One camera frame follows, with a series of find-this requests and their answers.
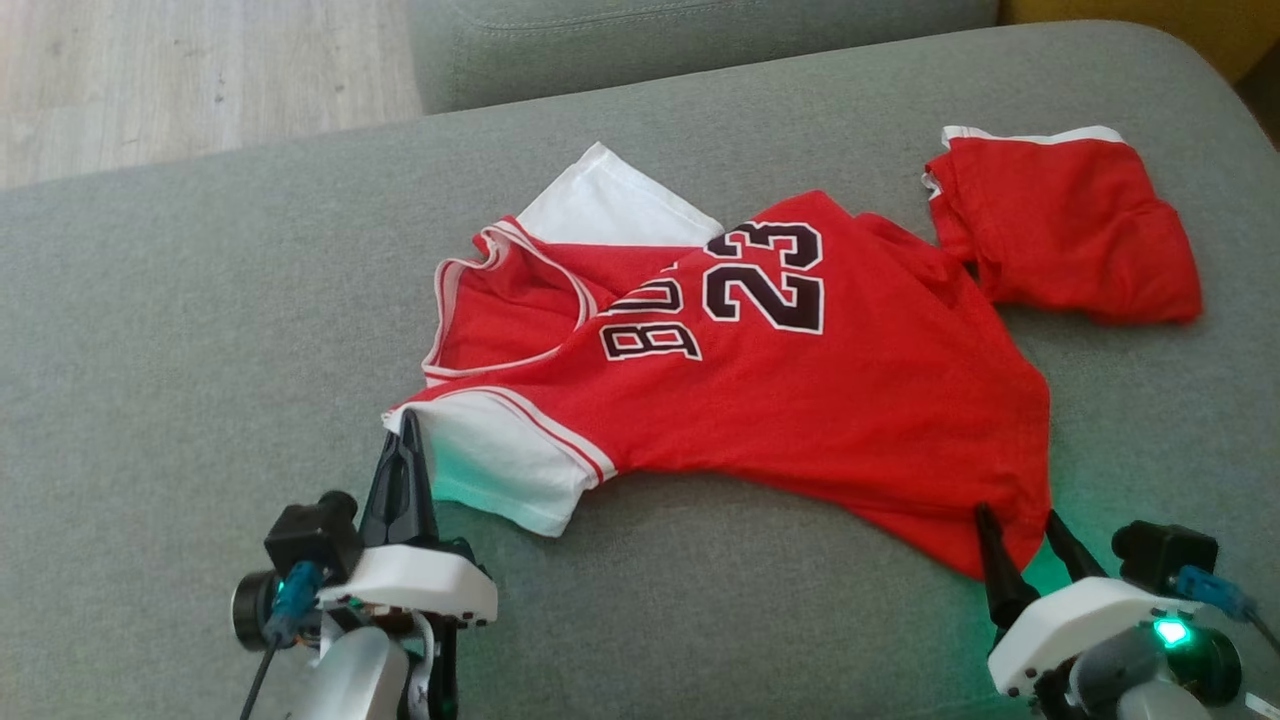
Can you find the blue-plug camera cable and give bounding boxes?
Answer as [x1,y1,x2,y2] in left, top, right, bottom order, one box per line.
[1175,565,1280,657]
[240,562,324,720]

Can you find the grey sofa back cushion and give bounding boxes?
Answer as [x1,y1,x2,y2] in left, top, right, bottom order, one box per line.
[405,0,1002,117]

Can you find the blue-plug left camera cable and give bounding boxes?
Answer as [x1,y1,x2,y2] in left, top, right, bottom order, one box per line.
[240,562,324,720]

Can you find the red shorts with white trim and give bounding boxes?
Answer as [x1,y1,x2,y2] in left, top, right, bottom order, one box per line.
[921,125,1205,327]

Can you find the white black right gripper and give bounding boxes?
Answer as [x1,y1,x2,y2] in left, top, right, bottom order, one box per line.
[974,503,1202,699]

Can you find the blue-plug right camera cable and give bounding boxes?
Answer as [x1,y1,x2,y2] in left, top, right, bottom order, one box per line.
[1175,565,1280,657]

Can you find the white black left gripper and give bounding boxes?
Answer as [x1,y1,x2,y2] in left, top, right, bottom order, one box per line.
[320,410,499,627]

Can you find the red Bulls 23 jersey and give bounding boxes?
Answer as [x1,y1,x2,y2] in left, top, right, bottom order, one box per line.
[383,142,1052,582]

